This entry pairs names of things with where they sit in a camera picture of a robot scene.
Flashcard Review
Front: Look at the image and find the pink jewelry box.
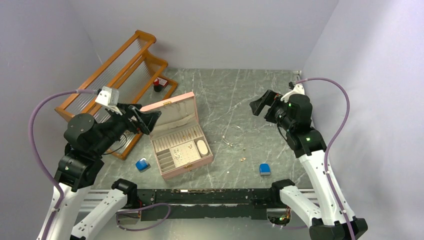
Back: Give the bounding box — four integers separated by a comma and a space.
141, 91, 214, 180

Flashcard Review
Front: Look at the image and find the red white small box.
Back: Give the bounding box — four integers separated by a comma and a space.
157, 77, 169, 88

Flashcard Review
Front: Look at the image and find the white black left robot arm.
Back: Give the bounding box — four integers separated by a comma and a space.
38, 103, 162, 240

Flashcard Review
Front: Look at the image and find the blue scraper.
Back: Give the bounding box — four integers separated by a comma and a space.
259, 163, 271, 176
135, 157, 151, 172

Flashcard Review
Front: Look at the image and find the blue right scraper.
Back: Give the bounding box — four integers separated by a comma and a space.
259, 163, 271, 176

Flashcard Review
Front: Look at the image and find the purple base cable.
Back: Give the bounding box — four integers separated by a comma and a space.
115, 202, 172, 232

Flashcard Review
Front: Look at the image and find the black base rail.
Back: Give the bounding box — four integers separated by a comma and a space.
137, 188, 287, 221

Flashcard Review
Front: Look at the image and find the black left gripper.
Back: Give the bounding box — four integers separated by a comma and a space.
91, 101, 161, 155

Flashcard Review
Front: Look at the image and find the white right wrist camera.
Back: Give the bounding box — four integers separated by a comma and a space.
280, 83, 305, 102

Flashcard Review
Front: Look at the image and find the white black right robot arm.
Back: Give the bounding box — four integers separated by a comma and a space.
249, 90, 368, 240

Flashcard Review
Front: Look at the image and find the silver pearl bangle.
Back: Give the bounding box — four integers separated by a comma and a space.
221, 124, 245, 147

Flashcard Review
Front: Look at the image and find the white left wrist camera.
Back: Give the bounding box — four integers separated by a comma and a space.
95, 86, 119, 107

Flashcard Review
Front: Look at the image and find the white oval pad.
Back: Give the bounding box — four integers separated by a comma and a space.
196, 140, 209, 157

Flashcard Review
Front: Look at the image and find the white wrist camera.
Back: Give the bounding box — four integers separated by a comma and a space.
95, 86, 119, 107
280, 83, 305, 102

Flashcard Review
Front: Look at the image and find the blue left scraper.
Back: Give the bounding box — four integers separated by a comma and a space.
135, 157, 151, 172

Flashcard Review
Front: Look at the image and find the red black stamp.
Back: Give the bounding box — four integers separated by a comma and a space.
153, 79, 163, 93

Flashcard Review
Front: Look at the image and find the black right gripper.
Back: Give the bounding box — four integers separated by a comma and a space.
249, 88, 294, 131

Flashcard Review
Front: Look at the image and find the orange wooden rack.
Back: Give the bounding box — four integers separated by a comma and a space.
55, 30, 178, 160

